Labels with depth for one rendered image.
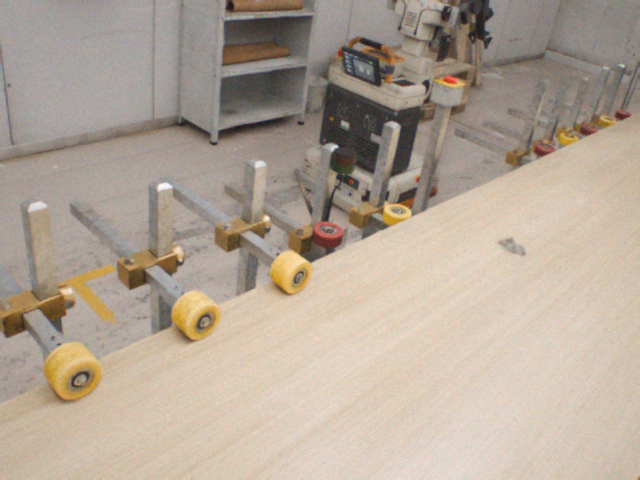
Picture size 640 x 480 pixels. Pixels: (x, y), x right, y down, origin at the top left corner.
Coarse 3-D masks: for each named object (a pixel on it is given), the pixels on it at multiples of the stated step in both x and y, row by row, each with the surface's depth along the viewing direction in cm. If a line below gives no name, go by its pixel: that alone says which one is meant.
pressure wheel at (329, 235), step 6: (324, 222) 157; (318, 228) 154; (324, 228) 155; (330, 228) 154; (336, 228) 155; (342, 228) 156; (318, 234) 152; (324, 234) 152; (330, 234) 152; (336, 234) 152; (342, 234) 153; (318, 240) 152; (324, 240) 151; (330, 240) 151; (336, 240) 152; (342, 240) 155; (324, 246) 152; (330, 246) 152; (336, 246) 153
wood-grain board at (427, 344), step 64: (512, 192) 193; (576, 192) 202; (384, 256) 148; (448, 256) 152; (512, 256) 157; (576, 256) 162; (256, 320) 120; (320, 320) 123; (384, 320) 126; (448, 320) 129; (512, 320) 132; (576, 320) 135; (128, 384) 100; (192, 384) 102; (256, 384) 104; (320, 384) 107; (384, 384) 109; (448, 384) 111; (512, 384) 114; (576, 384) 116; (0, 448) 85; (64, 448) 87; (128, 448) 89; (192, 448) 91; (256, 448) 93; (320, 448) 94; (384, 448) 96; (448, 448) 98; (512, 448) 100; (576, 448) 101
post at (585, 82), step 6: (582, 78) 269; (588, 78) 268; (582, 84) 269; (588, 84) 269; (582, 90) 270; (576, 96) 273; (582, 96) 271; (576, 102) 274; (582, 102) 274; (576, 108) 274; (570, 114) 277; (576, 114) 275; (570, 120) 278; (576, 120) 279; (570, 126) 279
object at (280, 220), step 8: (224, 184) 178; (232, 184) 178; (224, 192) 179; (232, 192) 176; (240, 192) 175; (240, 200) 175; (264, 208) 168; (272, 208) 169; (272, 216) 166; (280, 216) 166; (280, 224) 165; (288, 224) 163; (296, 224) 163; (288, 232) 163; (312, 240) 158; (312, 248) 158; (320, 248) 156; (328, 248) 155
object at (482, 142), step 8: (456, 128) 261; (464, 136) 260; (472, 136) 257; (480, 136) 257; (480, 144) 255; (488, 144) 253; (496, 144) 252; (496, 152) 251; (504, 152) 248; (528, 160) 242
